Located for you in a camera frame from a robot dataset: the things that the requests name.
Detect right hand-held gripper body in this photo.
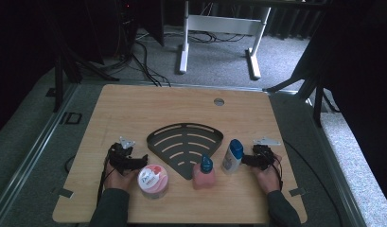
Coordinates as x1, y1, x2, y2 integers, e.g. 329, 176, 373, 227
253, 136, 282, 171

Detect hand-held gripper cable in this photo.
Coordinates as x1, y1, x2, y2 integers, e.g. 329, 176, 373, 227
273, 156, 285, 191
96, 150, 112, 206

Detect black floor cables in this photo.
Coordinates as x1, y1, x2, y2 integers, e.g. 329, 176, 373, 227
131, 41, 171, 88

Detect long black floor cable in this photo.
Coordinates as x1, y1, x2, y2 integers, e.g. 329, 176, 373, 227
283, 139, 343, 227

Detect person's right hand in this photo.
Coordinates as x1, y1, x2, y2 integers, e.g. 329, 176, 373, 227
251, 154, 282, 194

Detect right hand-held gripper cable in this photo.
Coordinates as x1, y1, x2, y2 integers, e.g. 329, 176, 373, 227
273, 156, 285, 191

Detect person's left hand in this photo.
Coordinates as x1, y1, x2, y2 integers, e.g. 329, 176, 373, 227
103, 164, 140, 192

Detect dark computer tower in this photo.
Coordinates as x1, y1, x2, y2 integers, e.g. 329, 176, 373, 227
114, 0, 139, 61

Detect pink lidded cream jar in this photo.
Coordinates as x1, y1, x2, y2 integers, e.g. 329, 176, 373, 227
137, 164, 169, 200

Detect left hand-held gripper cable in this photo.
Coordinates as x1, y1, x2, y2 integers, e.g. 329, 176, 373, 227
96, 150, 112, 206

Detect white desk frame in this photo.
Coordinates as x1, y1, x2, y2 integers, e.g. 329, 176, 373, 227
178, 0, 273, 80

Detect black slotted corner shelf rack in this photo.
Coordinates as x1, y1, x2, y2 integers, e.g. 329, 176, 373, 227
146, 122, 224, 181

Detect black metal stand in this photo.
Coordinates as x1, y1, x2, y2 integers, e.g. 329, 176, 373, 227
53, 46, 119, 113
263, 41, 341, 127

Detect black floor bracket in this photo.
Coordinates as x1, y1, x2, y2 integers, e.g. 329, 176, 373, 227
60, 112, 83, 125

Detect pink bottle with blue cap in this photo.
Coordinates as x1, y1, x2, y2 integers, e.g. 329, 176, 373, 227
192, 153, 217, 190

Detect grey table bracket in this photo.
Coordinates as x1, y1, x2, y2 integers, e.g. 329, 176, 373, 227
289, 187, 308, 197
52, 187, 74, 199

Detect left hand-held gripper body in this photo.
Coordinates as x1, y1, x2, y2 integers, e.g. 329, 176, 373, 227
107, 135, 142, 174

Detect white bottle with blue cap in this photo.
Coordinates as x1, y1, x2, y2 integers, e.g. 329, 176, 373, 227
221, 138, 245, 175

